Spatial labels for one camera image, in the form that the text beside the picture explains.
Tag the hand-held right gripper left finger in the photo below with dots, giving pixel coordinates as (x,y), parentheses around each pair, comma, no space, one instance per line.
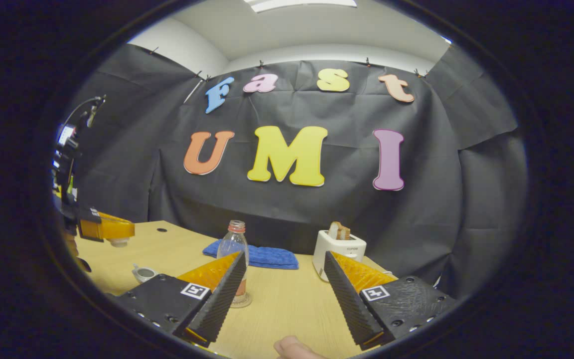
(224,294)

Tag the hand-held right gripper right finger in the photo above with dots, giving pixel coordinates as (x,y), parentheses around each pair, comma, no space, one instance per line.
(349,299)

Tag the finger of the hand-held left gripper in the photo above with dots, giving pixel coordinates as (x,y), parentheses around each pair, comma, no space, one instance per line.
(110,228)

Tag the white teacup lid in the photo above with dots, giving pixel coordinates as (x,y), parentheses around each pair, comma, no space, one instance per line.
(118,242)

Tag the round coaster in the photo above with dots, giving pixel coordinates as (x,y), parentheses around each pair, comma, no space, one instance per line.
(245,302)

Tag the clear plastic water bottle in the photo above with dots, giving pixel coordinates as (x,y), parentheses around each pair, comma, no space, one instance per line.
(232,242)

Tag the white ceramic teacup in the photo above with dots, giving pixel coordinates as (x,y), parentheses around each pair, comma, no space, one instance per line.
(144,273)

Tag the white toaster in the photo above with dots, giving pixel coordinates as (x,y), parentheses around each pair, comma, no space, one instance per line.
(342,249)

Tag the blue towel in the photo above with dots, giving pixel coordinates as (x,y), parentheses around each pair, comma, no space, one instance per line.
(272,257)

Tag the toasted bread slice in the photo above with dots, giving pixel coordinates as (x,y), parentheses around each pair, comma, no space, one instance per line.
(334,231)
(345,233)

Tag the computer monitor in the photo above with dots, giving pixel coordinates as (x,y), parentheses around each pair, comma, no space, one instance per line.
(66,134)

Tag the ceiling light panel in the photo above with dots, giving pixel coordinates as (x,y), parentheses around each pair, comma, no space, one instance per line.
(299,4)

